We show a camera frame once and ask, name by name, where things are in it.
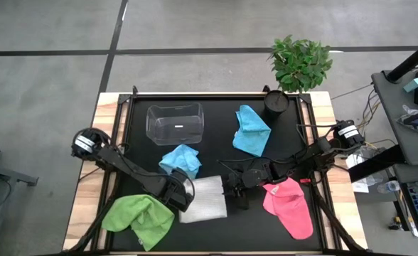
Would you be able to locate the pink microfiber towel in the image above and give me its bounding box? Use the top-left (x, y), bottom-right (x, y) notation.
top-left (262, 176), bottom-right (314, 240)

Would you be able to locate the black metal table frame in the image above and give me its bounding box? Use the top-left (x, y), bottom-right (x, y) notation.
top-left (65, 85), bottom-right (368, 256)

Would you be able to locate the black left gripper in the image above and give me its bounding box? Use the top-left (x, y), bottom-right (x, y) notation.
top-left (158, 179), bottom-right (195, 213)

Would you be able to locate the black round post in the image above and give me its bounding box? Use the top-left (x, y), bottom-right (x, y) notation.
top-left (386, 35), bottom-right (418, 83)

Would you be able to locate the white waffle microfiber towel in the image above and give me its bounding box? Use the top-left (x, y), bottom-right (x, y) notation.
top-left (178, 175), bottom-right (228, 224)

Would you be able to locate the white paper sheet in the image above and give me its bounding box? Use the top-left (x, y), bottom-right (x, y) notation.
top-left (345, 153), bottom-right (372, 193)

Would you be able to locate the clear plastic bin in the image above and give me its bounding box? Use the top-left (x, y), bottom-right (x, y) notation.
top-left (145, 102), bottom-right (205, 146)

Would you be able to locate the grey side desk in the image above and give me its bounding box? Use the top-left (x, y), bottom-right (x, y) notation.
top-left (370, 69), bottom-right (418, 256)

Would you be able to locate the green microfiber towel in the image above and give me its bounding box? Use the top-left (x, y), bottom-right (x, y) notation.
top-left (101, 193), bottom-right (176, 252)

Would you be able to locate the green leafy plant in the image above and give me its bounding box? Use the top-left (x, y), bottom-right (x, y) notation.
top-left (267, 34), bottom-right (333, 94)

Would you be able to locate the black plant pot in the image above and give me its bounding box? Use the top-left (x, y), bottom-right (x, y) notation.
top-left (264, 90), bottom-right (291, 120)

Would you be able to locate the clear water bottle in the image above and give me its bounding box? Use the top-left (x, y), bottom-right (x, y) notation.
top-left (377, 180), bottom-right (402, 195)

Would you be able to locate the cyan microfiber towel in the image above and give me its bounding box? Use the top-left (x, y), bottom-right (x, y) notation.
top-left (232, 105), bottom-right (272, 159)

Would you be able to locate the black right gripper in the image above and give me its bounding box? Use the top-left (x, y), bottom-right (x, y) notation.
top-left (228, 169), bottom-right (269, 211)

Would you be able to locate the light blue microfiber towel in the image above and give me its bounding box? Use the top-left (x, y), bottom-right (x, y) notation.
top-left (158, 144), bottom-right (203, 181)

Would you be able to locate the grey metal stand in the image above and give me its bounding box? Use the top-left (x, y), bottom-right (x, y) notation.
top-left (0, 159), bottom-right (39, 188)

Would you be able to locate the small teal box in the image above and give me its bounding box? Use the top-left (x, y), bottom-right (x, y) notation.
top-left (403, 77), bottom-right (418, 93)

